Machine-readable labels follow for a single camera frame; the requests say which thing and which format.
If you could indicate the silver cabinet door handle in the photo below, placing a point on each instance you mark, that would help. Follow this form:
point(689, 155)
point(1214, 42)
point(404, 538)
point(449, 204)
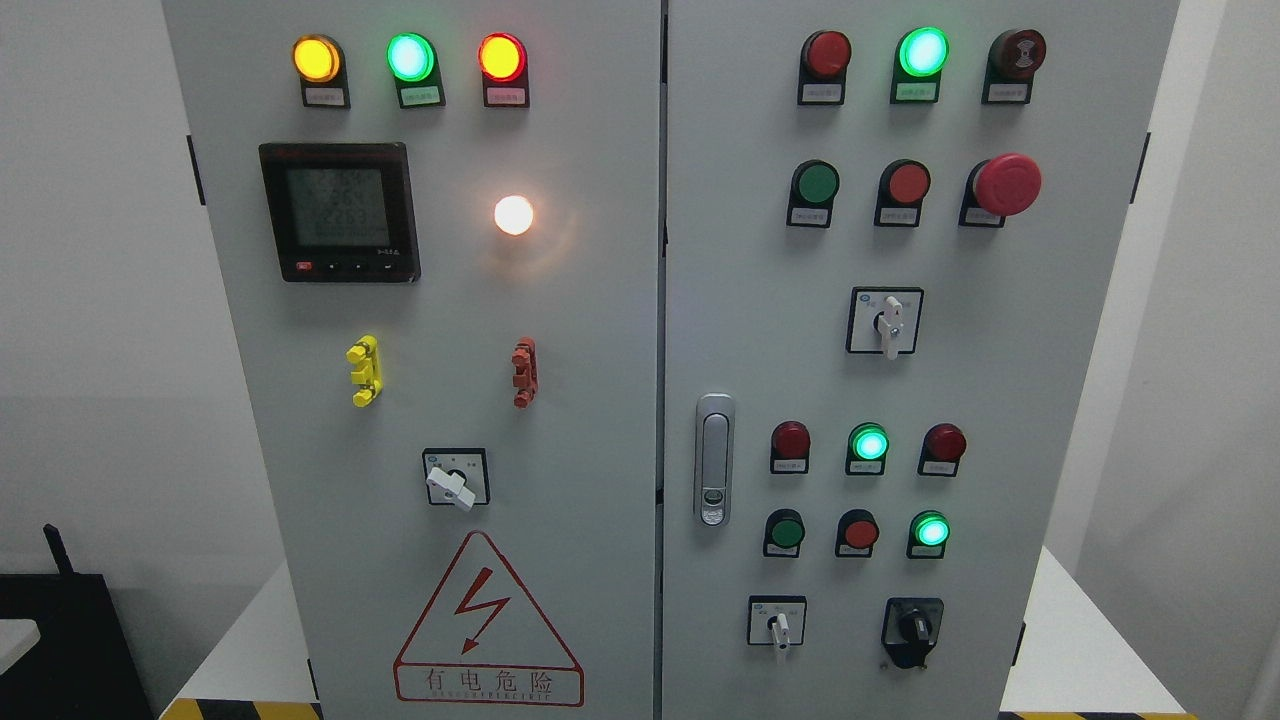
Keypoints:
point(713, 459)

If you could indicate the grey electrical cabinet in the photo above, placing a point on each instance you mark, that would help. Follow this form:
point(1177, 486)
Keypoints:
point(658, 151)

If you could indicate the red terminal connector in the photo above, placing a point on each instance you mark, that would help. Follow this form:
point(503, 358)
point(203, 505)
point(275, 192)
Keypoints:
point(525, 372)

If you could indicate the dark red lamp middle left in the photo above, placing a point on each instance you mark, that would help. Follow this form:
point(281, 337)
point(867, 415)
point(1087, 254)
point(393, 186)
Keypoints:
point(790, 448)

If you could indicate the dark red lamp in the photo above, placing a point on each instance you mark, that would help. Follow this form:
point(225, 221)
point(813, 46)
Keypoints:
point(821, 77)
point(943, 447)
point(790, 448)

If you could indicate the white glowing indicator lamp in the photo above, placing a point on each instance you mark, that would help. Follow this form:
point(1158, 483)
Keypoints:
point(513, 215)

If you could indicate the green push button lower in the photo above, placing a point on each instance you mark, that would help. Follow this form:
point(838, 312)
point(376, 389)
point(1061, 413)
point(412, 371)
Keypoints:
point(784, 534)

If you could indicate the green push button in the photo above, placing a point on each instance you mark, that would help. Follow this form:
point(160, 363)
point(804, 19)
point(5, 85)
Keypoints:
point(784, 534)
point(814, 185)

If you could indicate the green lit lamp middle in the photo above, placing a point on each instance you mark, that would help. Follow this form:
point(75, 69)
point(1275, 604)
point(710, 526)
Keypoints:
point(867, 448)

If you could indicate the green lit lamp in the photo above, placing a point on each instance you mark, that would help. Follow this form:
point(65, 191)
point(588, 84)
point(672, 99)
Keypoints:
point(919, 59)
point(867, 448)
point(928, 535)

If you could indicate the green push button upper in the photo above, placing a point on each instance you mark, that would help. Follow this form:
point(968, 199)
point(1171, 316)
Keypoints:
point(814, 185)

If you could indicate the yellow terminal connector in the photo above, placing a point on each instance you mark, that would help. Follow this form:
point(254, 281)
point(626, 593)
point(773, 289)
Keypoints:
point(365, 375)

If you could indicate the red push button lower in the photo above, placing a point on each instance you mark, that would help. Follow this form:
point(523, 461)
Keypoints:
point(856, 535)

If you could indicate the red push button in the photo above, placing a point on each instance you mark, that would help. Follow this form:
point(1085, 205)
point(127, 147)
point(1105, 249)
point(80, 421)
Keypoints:
point(856, 535)
point(901, 190)

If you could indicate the dark red lamp middle right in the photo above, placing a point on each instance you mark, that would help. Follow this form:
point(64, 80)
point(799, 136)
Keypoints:
point(943, 447)

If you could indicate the red push button upper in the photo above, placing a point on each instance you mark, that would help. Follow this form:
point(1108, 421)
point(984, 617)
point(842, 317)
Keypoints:
point(901, 190)

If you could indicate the red electric hazard warning sticker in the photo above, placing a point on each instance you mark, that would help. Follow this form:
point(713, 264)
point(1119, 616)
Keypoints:
point(483, 638)

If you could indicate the red indicator lamp top left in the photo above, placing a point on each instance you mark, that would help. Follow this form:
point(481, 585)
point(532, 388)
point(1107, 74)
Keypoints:
point(504, 62)

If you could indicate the green lit lamp lower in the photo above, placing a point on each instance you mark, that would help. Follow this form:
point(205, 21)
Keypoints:
point(928, 535)

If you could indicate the black digital power meter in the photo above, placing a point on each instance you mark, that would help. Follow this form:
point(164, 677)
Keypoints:
point(341, 212)

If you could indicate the dark red lamp top right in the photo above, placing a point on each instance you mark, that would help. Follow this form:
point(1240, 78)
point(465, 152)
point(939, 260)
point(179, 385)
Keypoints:
point(821, 77)

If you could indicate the green indicator lamp top left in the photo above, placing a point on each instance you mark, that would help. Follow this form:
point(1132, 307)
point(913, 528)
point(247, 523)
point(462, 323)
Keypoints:
point(415, 68)

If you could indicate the red emergency stop mushroom button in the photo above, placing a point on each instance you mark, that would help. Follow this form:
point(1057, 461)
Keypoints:
point(998, 188)

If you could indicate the green lit lamp top right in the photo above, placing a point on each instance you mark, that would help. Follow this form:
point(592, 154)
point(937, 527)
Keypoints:
point(919, 59)

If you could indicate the yellow indicator lamp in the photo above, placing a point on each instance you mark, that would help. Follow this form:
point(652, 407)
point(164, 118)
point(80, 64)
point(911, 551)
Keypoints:
point(321, 65)

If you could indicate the dark red buzzer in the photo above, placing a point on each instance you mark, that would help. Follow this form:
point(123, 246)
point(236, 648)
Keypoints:
point(1012, 62)

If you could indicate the black object lower left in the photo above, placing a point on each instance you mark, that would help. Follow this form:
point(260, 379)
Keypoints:
point(79, 667)

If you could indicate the white rotary selector switch left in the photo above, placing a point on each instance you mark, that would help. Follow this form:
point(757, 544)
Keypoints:
point(456, 477)

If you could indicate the white rotary switch upper right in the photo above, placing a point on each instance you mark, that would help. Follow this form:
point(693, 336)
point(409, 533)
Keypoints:
point(884, 320)

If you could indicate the white rotary switch lower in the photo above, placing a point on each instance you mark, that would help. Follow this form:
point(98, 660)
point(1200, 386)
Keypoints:
point(776, 621)

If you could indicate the black rotary knob switch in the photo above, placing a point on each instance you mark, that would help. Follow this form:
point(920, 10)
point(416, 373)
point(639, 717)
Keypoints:
point(911, 628)

